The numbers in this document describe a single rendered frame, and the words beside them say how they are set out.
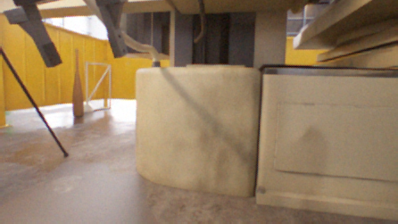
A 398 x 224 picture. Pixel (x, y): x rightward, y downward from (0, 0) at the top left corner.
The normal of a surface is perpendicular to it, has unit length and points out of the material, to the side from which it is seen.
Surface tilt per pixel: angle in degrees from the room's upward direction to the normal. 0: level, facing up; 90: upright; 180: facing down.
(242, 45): 90
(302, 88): 90
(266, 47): 90
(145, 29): 90
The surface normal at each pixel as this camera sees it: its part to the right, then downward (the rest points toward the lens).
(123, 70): -0.21, 0.08
